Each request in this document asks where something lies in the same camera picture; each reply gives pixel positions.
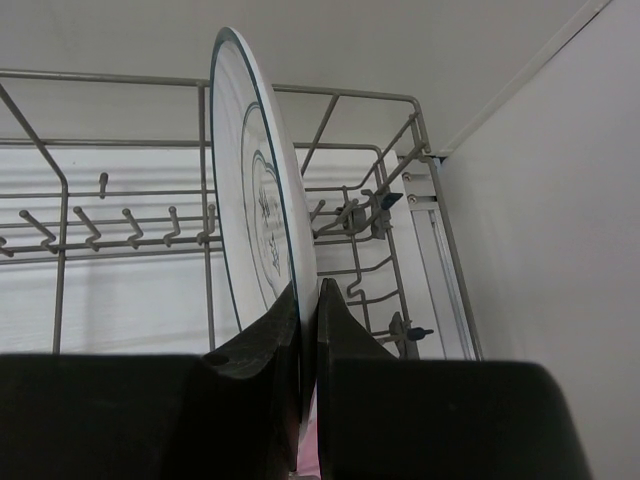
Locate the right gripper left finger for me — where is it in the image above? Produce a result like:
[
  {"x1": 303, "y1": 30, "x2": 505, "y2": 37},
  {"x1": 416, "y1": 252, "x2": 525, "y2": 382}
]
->
[{"x1": 203, "y1": 285, "x2": 300, "y2": 473}]

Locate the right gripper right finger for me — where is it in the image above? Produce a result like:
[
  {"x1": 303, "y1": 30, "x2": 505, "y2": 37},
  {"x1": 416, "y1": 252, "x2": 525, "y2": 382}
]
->
[{"x1": 317, "y1": 278, "x2": 395, "y2": 479}]

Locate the white plate green rim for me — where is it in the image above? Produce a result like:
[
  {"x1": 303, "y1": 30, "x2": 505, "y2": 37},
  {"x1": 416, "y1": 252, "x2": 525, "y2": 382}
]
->
[{"x1": 209, "y1": 27, "x2": 319, "y2": 433}]

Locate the pink plate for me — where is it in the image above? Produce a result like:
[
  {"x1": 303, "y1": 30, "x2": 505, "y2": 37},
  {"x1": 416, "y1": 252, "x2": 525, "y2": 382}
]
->
[{"x1": 290, "y1": 397, "x2": 321, "y2": 479}]

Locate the grey wire dish rack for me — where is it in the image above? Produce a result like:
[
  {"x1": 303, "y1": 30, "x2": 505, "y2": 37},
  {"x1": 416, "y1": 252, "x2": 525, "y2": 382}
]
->
[{"x1": 1, "y1": 69, "x2": 482, "y2": 360}]

